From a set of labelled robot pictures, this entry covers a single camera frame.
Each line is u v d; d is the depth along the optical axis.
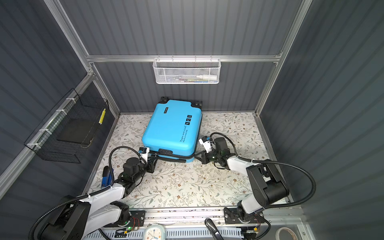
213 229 0.67
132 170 0.67
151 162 0.80
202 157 0.80
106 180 0.84
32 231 0.38
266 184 0.45
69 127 0.74
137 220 0.72
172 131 0.82
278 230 0.69
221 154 0.72
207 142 0.81
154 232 0.68
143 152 0.75
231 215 0.74
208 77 0.86
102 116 0.83
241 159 0.58
